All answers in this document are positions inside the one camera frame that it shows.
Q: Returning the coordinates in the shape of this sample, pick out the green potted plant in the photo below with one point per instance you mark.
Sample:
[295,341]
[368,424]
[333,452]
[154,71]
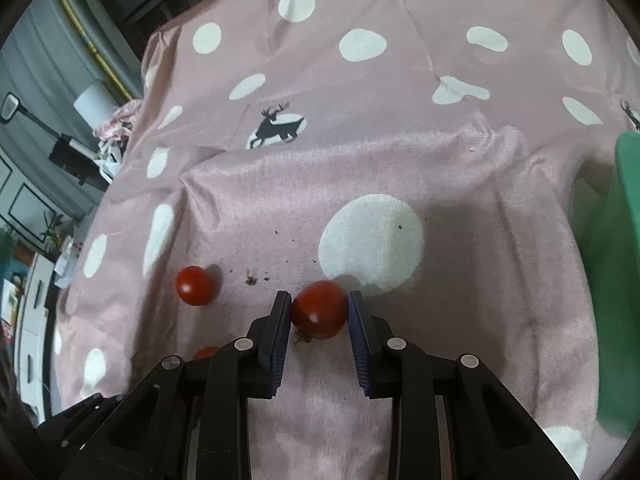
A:
[52,230]

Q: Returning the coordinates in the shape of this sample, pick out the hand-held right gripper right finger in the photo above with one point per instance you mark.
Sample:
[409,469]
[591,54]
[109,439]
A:
[361,345]

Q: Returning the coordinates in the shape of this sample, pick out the pink clothes pile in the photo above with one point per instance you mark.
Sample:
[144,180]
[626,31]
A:
[122,120]

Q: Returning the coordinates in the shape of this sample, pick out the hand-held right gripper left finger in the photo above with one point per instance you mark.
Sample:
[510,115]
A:
[277,345]

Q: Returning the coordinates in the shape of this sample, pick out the green plastic plate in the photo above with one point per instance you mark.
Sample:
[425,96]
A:
[620,260]

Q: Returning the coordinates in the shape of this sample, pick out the black device with white strip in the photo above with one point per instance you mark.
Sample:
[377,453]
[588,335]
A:
[75,157]

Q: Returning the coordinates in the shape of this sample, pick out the red tomato with stem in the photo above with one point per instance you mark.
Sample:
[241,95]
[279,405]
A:
[317,310]

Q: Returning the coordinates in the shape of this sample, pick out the white cabinet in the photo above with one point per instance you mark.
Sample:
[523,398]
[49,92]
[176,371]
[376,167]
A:
[35,330]

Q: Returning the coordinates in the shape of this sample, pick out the pink polka dot cloth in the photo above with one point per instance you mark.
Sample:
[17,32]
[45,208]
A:
[400,135]

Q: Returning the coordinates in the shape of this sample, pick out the grey curtain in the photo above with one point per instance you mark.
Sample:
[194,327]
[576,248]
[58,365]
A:
[45,60]

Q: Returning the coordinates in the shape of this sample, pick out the dried stem bit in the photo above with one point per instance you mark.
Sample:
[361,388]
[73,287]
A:
[250,280]

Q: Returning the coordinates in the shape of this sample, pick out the white cylinder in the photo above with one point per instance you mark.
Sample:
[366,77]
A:
[95,102]

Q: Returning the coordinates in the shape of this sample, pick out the gold pole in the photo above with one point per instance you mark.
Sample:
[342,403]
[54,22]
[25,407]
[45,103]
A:
[95,45]

